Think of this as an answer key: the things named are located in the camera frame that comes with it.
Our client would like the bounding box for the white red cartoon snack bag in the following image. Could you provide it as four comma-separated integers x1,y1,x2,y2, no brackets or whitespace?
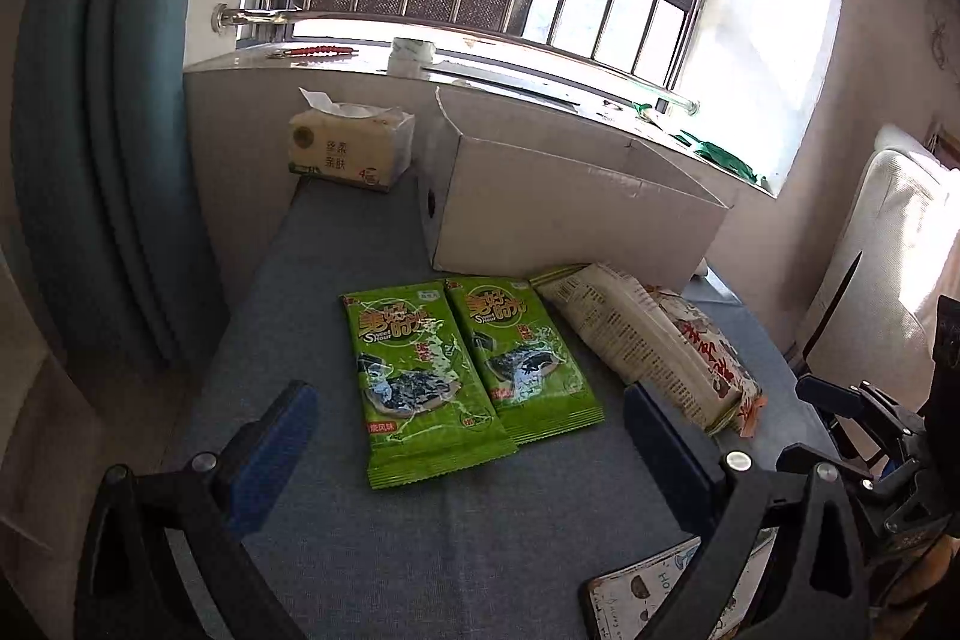
646,286,766,438

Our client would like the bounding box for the white text snack bag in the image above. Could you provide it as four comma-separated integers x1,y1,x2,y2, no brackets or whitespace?
530,263,736,435

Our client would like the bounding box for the green seaweed snack bag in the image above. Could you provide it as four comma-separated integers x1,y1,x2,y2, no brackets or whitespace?
342,281,517,489

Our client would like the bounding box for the white cushioned chair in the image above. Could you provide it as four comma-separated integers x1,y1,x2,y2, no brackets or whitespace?
794,125,958,409

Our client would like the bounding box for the phone with cartoon case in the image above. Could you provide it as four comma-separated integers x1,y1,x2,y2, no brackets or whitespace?
579,528,778,640

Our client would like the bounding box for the green plastic bag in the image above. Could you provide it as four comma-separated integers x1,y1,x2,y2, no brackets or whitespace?
633,103,771,191

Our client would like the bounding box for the dark teal curtain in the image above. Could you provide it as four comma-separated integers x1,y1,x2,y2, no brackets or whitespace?
11,0,228,370

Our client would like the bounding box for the tissue pack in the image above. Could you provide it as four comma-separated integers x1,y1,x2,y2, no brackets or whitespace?
288,88,415,191

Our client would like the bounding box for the white cardboard box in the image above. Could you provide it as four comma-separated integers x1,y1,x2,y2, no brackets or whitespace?
415,86,727,291

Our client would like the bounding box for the tape roll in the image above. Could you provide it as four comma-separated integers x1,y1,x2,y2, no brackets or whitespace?
387,37,436,80

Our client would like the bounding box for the grey flat board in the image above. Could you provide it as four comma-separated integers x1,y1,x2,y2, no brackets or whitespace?
423,62,579,107

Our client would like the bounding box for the wall cable decoration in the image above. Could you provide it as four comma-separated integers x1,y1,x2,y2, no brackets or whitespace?
926,0,958,76

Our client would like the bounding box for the orange handled tool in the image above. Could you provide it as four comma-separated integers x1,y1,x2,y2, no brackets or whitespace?
270,44,359,62

